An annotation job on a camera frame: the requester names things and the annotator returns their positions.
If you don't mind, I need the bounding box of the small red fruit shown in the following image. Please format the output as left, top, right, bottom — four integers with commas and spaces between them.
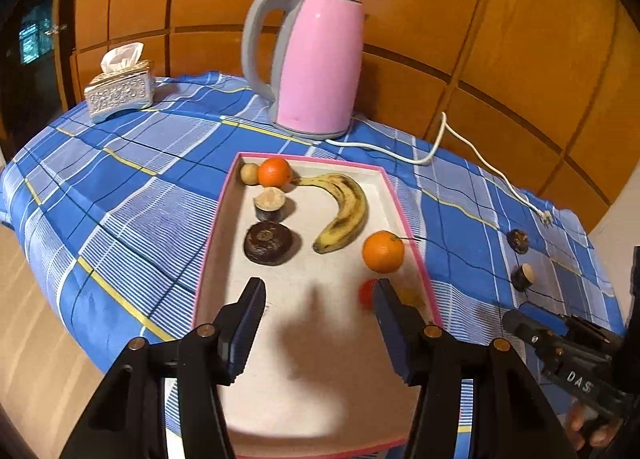
358, 279, 381, 310

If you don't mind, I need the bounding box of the yellow banana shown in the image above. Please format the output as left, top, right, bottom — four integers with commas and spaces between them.
292, 173, 369, 254

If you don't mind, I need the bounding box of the small dark round fruit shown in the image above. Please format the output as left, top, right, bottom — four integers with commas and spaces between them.
506, 229, 530, 254

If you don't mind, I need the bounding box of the person's right hand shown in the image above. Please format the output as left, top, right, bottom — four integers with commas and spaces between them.
565, 400, 620, 451

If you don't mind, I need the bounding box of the orange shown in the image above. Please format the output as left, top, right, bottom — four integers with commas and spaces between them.
362, 230, 405, 274
257, 158, 292, 190

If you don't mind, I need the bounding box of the white tray with pink rim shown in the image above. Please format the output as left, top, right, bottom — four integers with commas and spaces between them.
191, 152, 443, 459

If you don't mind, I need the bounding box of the dark fruit half tan top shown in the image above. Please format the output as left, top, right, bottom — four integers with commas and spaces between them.
511, 263, 536, 291
252, 188, 288, 222

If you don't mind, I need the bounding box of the silver tissue box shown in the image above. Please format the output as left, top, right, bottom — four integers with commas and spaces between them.
84, 42, 155, 121

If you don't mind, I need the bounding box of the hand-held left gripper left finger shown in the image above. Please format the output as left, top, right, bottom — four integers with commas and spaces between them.
59, 277, 267, 459

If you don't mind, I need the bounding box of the blue plaid tablecloth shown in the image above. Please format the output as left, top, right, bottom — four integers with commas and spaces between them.
0, 70, 626, 445

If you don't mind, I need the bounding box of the dark round mangosteen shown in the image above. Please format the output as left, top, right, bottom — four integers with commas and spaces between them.
243, 222, 296, 266

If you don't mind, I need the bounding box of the white power cord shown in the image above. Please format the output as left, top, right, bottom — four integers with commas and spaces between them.
327, 112, 555, 229

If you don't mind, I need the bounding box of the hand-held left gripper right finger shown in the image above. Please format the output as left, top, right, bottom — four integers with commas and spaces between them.
372, 278, 573, 459

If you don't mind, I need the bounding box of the pink electric kettle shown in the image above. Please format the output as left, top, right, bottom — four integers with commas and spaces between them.
241, 0, 366, 141

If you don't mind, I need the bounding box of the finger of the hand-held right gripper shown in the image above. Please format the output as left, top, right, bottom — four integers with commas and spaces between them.
502, 309, 557, 356
560, 315, 624, 347

